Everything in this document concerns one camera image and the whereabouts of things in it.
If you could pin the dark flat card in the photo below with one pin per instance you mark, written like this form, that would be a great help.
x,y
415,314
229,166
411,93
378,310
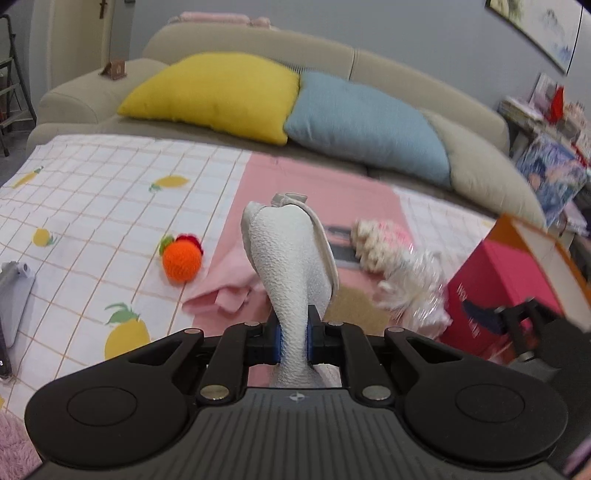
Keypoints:
x,y
344,254

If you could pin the red cardboard box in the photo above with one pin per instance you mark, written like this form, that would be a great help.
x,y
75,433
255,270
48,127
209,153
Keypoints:
x,y
489,281

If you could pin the brown phone stand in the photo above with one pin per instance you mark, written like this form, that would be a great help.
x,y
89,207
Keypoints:
x,y
114,69

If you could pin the dark step ladder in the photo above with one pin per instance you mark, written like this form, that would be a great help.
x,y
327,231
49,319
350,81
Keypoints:
x,y
14,99

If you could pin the beige pillow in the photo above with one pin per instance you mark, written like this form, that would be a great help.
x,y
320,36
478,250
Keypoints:
x,y
489,180

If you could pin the grey plastic device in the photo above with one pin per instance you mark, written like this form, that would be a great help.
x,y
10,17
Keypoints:
x,y
16,300

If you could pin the framed wall painting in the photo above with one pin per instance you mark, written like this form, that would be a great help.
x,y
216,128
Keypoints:
x,y
540,23

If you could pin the light blue pillow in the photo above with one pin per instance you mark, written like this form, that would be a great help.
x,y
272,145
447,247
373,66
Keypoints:
x,y
360,129

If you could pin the stack of books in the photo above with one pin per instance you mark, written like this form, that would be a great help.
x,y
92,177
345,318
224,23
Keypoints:
x,y
521,110

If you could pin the checked lemon print tablecloth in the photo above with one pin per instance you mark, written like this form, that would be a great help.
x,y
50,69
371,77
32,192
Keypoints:
x,y
92,184

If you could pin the clear crumpled plastic bag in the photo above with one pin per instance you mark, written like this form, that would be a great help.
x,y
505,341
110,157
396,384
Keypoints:
x,y
378,240

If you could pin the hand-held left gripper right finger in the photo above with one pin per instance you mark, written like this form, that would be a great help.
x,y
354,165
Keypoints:
x,y
310,344

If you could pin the clear plastic bag with plush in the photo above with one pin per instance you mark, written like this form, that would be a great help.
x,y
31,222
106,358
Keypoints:
x,y
415,286

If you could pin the beige sofa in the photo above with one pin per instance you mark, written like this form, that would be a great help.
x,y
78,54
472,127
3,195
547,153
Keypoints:
x,y
392,69

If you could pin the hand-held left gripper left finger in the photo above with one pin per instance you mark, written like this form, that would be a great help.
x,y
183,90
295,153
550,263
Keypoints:
x,y
276,344

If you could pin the red hanging ornament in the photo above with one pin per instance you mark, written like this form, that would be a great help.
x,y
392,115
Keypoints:
x,y
557,101

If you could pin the white fabric slipper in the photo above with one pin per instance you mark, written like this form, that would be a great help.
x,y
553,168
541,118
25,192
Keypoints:
x,y
286,258

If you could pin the orange cardboard box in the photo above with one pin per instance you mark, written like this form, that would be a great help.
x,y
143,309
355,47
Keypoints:
x,y
545,240

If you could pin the pink cloth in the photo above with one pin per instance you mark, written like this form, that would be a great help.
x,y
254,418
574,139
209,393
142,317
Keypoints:
x,y
221,286

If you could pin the orange crochet ball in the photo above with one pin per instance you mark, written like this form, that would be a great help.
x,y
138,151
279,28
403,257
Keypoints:
x,y
181,263

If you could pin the yellow pillow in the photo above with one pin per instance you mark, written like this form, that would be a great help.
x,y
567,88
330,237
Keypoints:
x,y
207,92

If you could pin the pink fluffy rug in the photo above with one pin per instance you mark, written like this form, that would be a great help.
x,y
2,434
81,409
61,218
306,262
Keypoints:
x,y
14,443

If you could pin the pink mat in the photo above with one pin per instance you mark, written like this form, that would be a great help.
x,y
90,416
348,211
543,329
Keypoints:
x,y
300,180

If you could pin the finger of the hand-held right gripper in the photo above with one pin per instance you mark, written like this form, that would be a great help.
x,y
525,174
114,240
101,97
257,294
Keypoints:
x,y
480,316

